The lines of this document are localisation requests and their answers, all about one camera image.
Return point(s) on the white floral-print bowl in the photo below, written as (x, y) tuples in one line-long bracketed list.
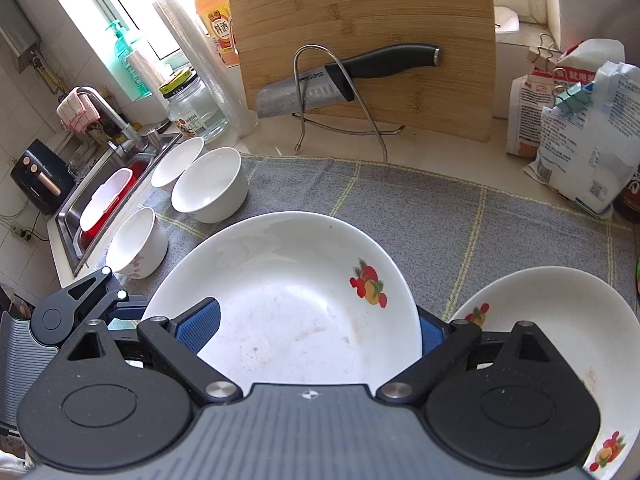
[(145, 250)]

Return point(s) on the white colander in red basin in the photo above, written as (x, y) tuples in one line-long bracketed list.
[(137, 170)]

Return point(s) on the white power strip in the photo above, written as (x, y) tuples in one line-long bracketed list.
[(19, 232)]

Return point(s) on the orange liquid bottle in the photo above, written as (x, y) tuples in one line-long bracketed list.
[(215, 5)]

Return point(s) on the grey water heater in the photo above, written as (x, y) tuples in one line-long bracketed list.
[(15, 30)]

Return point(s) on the white fruit-print plate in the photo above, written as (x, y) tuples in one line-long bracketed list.
[(300, 280), (550, 305)]

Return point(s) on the cling film roll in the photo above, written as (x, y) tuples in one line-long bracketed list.
[(210, 60)]

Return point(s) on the white plastic colander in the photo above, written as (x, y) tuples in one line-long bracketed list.
[(105, 200)]

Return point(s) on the beige binder clip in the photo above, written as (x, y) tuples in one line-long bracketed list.
[(542, 57)]

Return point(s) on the dark soy sauce bottle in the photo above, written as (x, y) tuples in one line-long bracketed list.
[(630, 200)]

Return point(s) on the clear glass cup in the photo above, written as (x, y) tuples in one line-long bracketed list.
[(80, 165)]

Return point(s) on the green binder clip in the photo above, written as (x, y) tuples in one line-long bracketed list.
[(570, 102)]

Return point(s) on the bamboo cutting board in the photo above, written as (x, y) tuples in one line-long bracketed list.
[(350, 5)]

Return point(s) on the grey plaid mat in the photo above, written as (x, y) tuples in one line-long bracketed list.
[(425, 210)]

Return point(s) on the clear plastic bag roll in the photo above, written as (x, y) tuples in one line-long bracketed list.
[(142, 67)]

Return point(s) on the pink checked dishcloth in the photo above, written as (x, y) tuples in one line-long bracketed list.
[(75, 110)]

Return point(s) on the green dish soap bottle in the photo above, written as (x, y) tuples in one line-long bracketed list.
[(120, 45)]

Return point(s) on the metal faucet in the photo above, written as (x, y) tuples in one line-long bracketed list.
[(107, 110)]

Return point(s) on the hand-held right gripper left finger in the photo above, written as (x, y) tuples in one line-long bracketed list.
[(200, 327)]

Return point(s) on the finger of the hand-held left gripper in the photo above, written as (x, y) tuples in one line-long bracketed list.
[(92, 290)]

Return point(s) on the stainless steel sink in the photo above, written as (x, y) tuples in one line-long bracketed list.
[(67, 220)]

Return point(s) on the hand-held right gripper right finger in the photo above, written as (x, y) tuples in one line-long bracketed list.
[(431, 335)]

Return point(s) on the white blue-print bag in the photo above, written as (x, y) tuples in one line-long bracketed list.
[(585, 160)]

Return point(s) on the black air fryer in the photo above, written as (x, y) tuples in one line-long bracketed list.
[(35, 180)]

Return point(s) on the metal soap dispenser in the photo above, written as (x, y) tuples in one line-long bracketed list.
[(152, 140)]

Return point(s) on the plain white bowl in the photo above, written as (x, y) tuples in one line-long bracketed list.
[(172, 165), (215, 200)]

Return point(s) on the clear glass jar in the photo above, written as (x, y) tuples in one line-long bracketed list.
[(195, 110)]

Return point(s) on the white orange-print bag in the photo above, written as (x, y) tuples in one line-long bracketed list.
[(525, 110)]

